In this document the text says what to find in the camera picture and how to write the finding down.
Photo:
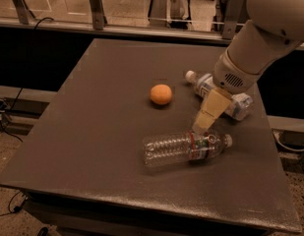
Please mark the blue label plastic water bottle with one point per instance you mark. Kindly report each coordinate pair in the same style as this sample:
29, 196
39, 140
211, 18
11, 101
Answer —
241, 104

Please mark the middle metal railing bracket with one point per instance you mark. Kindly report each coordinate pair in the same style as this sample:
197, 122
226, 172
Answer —
97, 14

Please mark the metal railing bracket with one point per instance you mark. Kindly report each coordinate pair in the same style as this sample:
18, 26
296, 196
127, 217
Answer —
24, 15
97, 14
232, 13

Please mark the right metal railing bracket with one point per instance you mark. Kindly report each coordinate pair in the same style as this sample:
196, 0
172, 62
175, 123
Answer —
232, 13

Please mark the metal window rail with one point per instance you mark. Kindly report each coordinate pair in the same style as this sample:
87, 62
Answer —
162, 34

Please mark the orange fruit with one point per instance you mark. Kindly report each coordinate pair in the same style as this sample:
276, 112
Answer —
161, 94

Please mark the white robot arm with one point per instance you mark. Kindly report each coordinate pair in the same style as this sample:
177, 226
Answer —
274, 29

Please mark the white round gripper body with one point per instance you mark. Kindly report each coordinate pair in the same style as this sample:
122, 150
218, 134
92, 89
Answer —
230, 77

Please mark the clear red label plastic bottle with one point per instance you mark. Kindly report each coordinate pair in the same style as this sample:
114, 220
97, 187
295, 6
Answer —
181, 147

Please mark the left metal railing bracket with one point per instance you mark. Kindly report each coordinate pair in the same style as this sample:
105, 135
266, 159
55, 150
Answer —
24, 15

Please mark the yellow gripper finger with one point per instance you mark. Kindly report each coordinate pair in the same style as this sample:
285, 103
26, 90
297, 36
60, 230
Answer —
212, 107

